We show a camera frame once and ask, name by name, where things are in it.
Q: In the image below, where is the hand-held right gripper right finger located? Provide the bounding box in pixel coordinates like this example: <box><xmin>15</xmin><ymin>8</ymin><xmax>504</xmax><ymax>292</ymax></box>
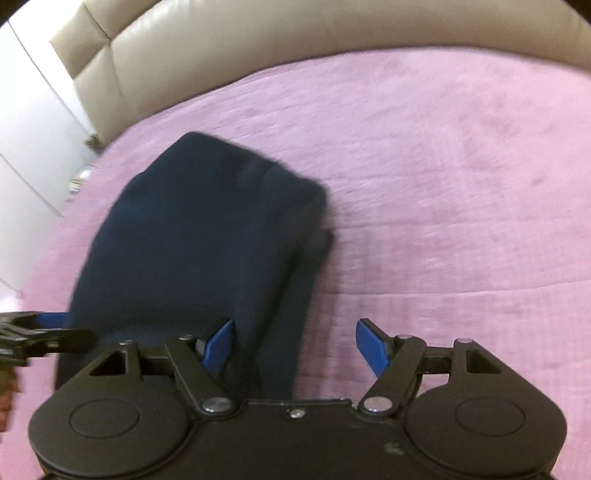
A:
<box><xmin>355</xmin><ymin>318</ymin><xmax>505</xmax><ymax>414</ymax></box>

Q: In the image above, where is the beige leather headboard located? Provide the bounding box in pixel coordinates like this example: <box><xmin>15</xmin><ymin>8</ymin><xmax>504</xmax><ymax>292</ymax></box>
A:
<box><xmin>48</xmin><ymin>0</ymin><xmax>591</xmax><ymax>146</ymax></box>

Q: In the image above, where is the white wardrobe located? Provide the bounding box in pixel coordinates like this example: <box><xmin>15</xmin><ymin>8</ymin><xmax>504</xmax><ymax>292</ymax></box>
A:
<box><xmin>0</xmin><ymin>9</ymin><xmax>100</xmax><ymax>296</ymax></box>

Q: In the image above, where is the person's left hand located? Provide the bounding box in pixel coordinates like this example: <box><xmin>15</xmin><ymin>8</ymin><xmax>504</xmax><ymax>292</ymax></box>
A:
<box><xmin>0</xmin><ymin>367</ymin><xmax>19</xmax><ymax>432</ymax></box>

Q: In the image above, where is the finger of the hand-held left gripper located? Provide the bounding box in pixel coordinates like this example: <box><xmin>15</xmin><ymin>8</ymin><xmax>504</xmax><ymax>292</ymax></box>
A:
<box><xmin>0</xmin><ymin>311</ymin><xmax>71</xmax><ymax>331</ymax></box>
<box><xmin>0</xmin><ymin>329</ymin><xmax>96</xmax><ymax>366</ymax></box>

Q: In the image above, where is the navy hoodie with white stripes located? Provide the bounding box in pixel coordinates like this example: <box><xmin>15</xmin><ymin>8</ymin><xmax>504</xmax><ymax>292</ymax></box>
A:
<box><xmin>55</xmin><ymin>131</ymin><xmax>334</xmax><ymax>400</ymax></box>

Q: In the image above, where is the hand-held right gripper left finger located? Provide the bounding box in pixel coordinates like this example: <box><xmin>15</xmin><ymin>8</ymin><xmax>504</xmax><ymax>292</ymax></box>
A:
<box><xmin>88</xmin><ymin>318</ymin><xmax>237</xmax><ymax>414</ymax></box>

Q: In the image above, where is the pink blanket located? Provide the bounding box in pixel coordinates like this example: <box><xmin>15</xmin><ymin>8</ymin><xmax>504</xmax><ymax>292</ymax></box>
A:
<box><xmin>0</xmin><ymin>48</ymin><xmax>591</xmax><ymax>480</ymax></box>

